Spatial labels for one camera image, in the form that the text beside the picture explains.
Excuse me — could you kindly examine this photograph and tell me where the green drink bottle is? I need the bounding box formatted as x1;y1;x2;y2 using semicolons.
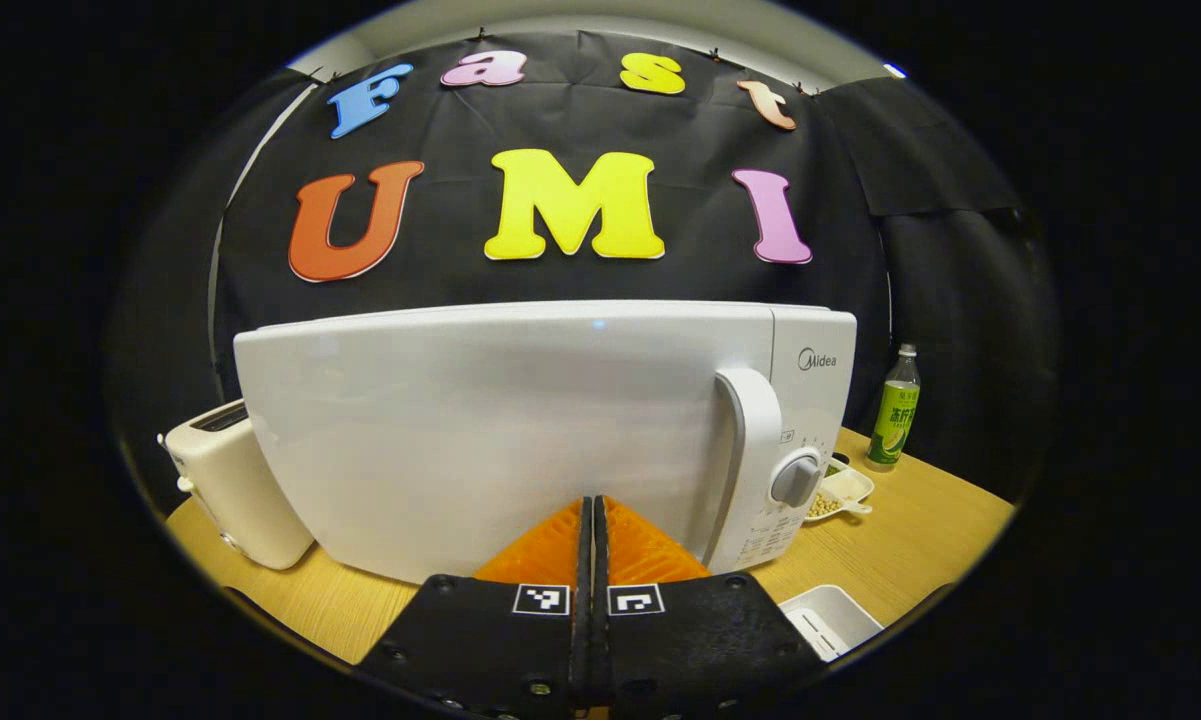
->
865;343;922;472

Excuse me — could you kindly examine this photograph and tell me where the white rectangular dish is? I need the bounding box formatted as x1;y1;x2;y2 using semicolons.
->
777;584;885;664

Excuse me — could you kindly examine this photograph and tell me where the white sectioned dish with beans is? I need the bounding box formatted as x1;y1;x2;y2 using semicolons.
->
802;454;877;525

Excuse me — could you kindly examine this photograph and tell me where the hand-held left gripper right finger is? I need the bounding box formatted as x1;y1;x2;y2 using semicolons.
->
593;496;827;720

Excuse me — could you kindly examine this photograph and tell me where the white toaster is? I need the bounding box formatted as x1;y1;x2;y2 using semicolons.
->
157;399;317;572

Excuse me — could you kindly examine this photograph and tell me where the white microwave oven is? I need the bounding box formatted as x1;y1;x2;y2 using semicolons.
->
233;300;859;587

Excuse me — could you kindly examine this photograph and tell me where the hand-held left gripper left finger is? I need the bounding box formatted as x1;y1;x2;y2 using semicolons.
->
354;496;594;720

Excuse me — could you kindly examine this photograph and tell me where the black backdrop cloth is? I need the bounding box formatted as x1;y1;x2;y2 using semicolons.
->
105;30;1061;501

